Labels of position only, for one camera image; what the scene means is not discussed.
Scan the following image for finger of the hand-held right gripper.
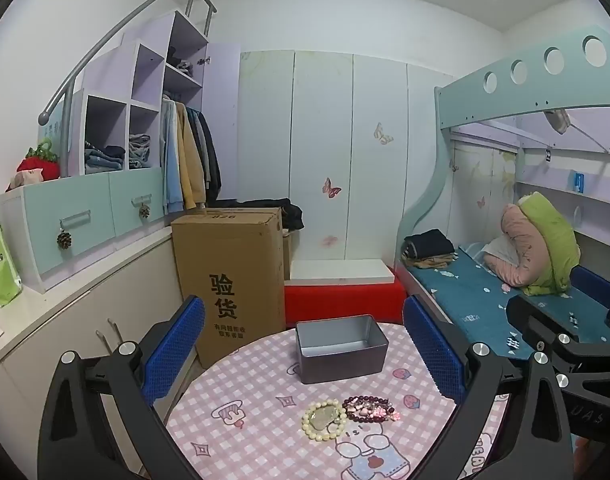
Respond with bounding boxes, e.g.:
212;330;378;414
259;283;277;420
506;294;580;361
570;265;610;331

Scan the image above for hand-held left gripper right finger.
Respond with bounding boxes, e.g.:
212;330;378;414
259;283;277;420
402;295;570;480

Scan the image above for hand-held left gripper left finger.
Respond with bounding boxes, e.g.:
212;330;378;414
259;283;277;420
37;295;220;480

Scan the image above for grey metal tin box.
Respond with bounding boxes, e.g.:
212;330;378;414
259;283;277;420
295;314;390;386

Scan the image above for dark red bead bracelet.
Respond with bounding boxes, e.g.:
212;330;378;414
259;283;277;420
342;395;392;423

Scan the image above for pale green jade pendant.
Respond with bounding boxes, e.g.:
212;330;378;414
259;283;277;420
309;406;342;431

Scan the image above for cream bead bracelet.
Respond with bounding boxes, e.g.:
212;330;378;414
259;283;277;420
301;400;350;442

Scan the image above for green quilt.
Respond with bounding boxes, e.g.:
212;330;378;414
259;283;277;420
517;192;582;296

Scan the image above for teal printed bed sheet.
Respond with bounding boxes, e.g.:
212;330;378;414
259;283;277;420
407;242;610;361

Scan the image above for pink quilt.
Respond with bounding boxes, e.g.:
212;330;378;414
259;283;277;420
485;203;553;286

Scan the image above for white pillow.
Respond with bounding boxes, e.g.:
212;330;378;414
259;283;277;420
477;237;523;266

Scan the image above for tan fringed scarf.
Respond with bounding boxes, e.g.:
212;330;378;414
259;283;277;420
405;254;458;270

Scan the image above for tall cardboard box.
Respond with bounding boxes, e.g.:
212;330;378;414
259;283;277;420
171;207;286;368

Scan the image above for pink checked cartoon tablecloth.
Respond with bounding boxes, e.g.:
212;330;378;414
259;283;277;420
165;322;516;480

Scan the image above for red storage bench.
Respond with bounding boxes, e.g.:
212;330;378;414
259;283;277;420
284;267;408;332

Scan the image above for white low cabinet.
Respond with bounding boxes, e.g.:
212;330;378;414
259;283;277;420
0;232;200;411

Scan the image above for white board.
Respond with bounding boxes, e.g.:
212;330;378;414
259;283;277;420
290;259;396;285

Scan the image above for small cardboard box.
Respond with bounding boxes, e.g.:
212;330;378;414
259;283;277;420
282;230;294;281

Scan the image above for teal drawer cabinet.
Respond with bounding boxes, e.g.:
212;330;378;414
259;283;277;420
0;166;173;295

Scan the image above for grey clip lamp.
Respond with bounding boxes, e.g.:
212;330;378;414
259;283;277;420
542;108;570;135

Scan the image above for black clothes pile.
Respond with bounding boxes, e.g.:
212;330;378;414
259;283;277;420
270;198;304;233

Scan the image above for light blue hanging jacket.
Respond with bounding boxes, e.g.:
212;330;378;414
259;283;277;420
161;97;184;213

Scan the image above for yellow hanging jacket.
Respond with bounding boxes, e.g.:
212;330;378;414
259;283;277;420
177;102;208;211

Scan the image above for green paper bag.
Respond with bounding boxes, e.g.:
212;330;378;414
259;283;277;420
0;199;24;308

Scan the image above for dark hanging jackets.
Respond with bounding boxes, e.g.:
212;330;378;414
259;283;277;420
195;107;222;203

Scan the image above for folded jeans stack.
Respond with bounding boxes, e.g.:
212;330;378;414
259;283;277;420
84;141;126;175
129;132;152;170

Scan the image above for pink plush toy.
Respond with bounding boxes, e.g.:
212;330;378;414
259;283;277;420
5;170;46;193

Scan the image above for red strawberry plush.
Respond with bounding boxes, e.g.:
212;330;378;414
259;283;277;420
16;140;60;181

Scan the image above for white wardrobe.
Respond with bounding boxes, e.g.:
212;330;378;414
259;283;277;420
237;50;458;271

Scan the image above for purple stair shelf cabinet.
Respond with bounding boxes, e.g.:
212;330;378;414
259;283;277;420
37;10;240;201

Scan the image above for dark folded shelf clothes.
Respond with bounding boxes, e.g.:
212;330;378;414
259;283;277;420
166;47;196;78

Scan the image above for grey metal handrail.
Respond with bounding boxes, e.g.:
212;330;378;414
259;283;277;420
39;0;218;126

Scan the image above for teal bunk bed frame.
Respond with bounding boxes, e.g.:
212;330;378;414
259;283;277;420
400;22;610;361

